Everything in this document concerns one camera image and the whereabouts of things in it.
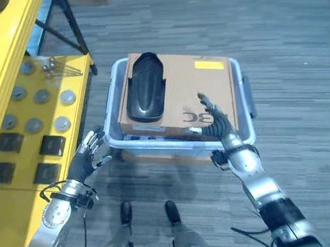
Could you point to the black shelf frame brace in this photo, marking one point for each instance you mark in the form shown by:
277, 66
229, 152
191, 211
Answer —
75, 30

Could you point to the pale grey round disc part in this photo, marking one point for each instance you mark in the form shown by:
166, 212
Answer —
62, 123
67, 97

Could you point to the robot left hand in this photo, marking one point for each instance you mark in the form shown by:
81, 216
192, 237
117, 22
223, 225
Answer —
80, 167

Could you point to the clear blue plastic box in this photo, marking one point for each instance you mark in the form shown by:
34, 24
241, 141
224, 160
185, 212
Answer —
184, 144

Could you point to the robot leg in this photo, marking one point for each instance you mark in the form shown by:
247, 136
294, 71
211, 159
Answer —
185, 238
122, 243

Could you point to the robot right leg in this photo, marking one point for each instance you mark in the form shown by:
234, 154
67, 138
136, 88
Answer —
185, 238

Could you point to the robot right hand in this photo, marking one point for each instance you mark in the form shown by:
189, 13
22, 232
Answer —
223, 123

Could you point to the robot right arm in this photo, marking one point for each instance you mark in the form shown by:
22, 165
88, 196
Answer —
258, 183

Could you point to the small metal bolts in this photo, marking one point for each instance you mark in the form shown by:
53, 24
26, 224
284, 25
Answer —
49, 68

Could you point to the robot left leg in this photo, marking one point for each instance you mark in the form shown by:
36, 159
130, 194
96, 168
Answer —
122, 243

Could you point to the brown cardboard box with label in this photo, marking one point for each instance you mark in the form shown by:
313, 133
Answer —
198, 92

